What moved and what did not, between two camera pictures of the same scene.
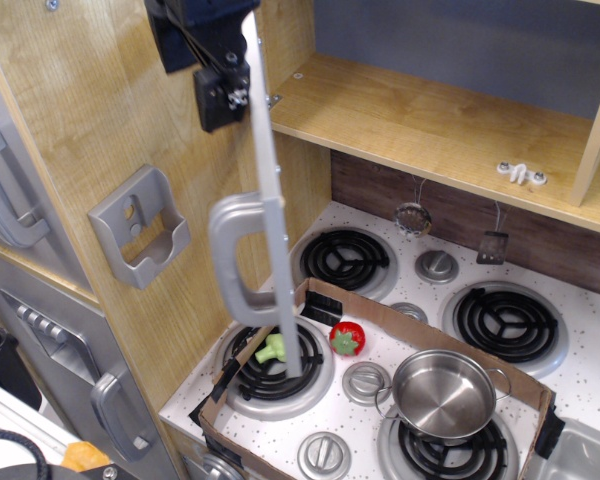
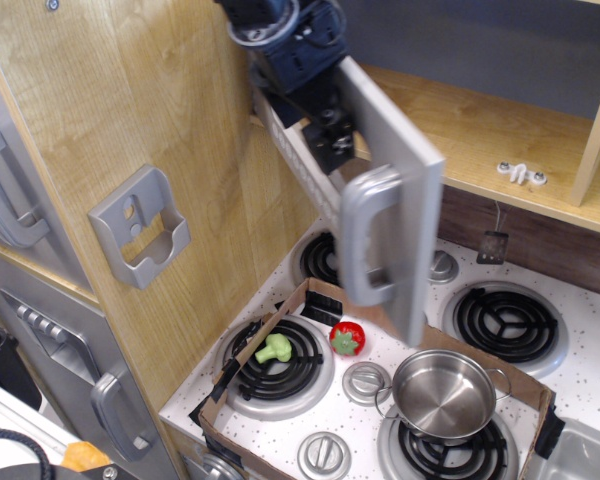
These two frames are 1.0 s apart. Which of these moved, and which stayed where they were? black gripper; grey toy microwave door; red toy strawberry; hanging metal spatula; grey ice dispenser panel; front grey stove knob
Moved: black gripper; grey toy microwave door
Stayed: red toy strawberry; hanging metal spatula; front grey stove knob; grey ice dispenser panel
